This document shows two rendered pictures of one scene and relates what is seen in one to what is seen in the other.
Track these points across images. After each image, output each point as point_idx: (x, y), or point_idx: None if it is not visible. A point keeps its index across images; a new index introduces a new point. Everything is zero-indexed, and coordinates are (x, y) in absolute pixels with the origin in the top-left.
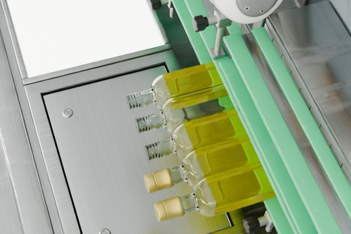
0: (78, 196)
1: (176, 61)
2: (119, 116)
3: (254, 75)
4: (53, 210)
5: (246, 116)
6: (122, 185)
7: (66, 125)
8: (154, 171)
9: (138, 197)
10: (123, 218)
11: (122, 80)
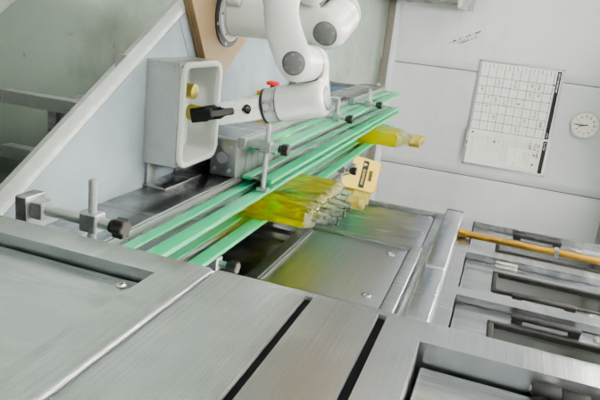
0: (394, 268)
1: (247, 274)
2: (327, 278)
3: (282, 143)
4: (413, 281)
5: (289, 170)
6: (360, 260)
7: (373, 291)
8: (332, 255)
9: (355, 254)
10: (372, 253)
11: (303, 288)
